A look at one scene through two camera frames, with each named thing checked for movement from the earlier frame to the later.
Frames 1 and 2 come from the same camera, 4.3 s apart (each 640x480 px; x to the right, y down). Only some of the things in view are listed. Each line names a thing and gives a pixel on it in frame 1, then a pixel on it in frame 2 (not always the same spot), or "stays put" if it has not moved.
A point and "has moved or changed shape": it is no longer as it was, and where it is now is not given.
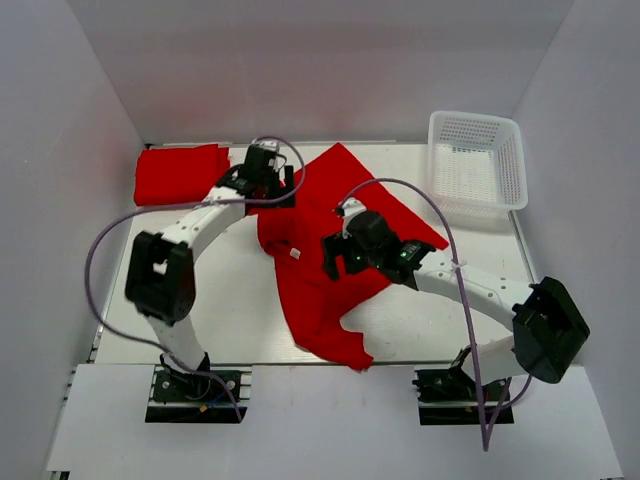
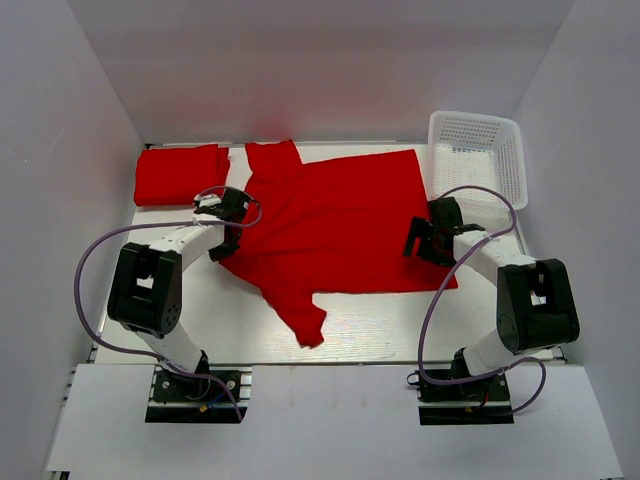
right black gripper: [336, 245] → [420, 228]
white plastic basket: [476, 167] stays put
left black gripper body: [272, 186] → [239, 234]
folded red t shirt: [178, 175] stays put
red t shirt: [317, 303] has moved or changed shape
